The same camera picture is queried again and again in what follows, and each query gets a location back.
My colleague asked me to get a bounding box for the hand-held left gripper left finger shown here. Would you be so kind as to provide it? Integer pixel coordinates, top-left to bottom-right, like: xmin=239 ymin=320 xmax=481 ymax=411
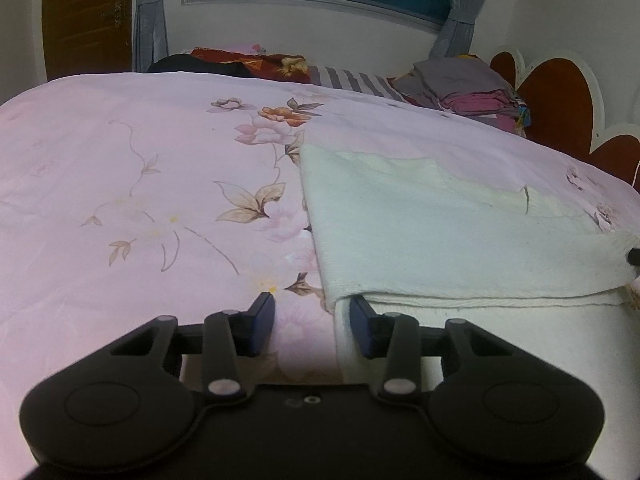
xmin=107 ymin=291 xmax=277 ymax=403

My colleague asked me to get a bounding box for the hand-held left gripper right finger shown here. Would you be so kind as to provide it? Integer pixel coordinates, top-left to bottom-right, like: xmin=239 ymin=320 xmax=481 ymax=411
xmin=349 ymin=295 xmax=522 ymax=403

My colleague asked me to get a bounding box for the white towel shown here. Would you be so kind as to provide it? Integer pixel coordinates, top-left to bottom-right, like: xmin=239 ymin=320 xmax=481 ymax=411
xmin=298 ymin=141 xmax=640 ymax=461

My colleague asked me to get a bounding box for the pile of folded clothes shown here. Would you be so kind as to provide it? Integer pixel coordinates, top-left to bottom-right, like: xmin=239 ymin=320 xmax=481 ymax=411
xmin=387 ymin=55 xmax=533 ymax=137

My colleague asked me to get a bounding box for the red and white headboard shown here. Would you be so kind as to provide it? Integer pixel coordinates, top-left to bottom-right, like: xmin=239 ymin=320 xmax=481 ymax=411
xmin=487 ymin=50 xmax=640 ymax=191

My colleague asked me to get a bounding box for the pink floral bed sheet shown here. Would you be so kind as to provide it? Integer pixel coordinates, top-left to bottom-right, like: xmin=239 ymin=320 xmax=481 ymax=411
xmin=0 ymin=72 xmax=640 ymax=466

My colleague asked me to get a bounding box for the grey striped pillow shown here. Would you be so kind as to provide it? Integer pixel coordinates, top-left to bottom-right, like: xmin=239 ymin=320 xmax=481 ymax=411
xmin=307 ymin=65 xmax=407 ymax=103

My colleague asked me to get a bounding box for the red patterned blanket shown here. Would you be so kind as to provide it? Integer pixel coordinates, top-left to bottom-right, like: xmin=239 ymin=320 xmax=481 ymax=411
xmin=190 ymin=46 xmax=313 ymax=85

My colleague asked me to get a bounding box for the black garment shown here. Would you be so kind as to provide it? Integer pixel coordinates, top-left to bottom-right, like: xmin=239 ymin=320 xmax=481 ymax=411
xmin=147 ymin=54 xmax=251 ymax=79

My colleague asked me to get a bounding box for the grey curtain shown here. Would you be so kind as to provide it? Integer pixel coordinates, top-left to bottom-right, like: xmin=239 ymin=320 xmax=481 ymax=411
xmin=430 ymin=0 xmax=508 ymax=58
xmin=131 ymin=0 xmax=173 ymax=73

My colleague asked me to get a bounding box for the brown wooden door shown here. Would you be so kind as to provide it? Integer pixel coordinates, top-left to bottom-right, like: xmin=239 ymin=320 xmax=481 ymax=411
xmin=41 ymin=0 xmax=135 ymax=81

